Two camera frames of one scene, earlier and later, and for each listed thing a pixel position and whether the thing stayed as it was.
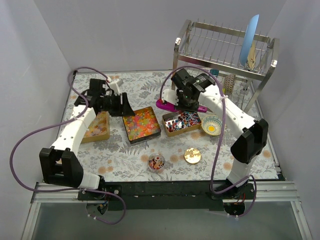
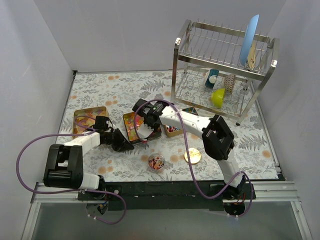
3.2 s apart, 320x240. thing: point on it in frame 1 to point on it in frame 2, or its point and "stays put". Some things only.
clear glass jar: (156, 162) stays put
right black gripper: (188, 106) to (151, 122)
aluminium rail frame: (276, 191) stays put
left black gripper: (122, 104) to (116, 139)
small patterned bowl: (170, 96) to (144, 131)
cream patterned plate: (251, 60) stays put
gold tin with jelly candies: (142, 126) stays put
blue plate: (248, 39) stays put
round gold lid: (192, 155) stays put
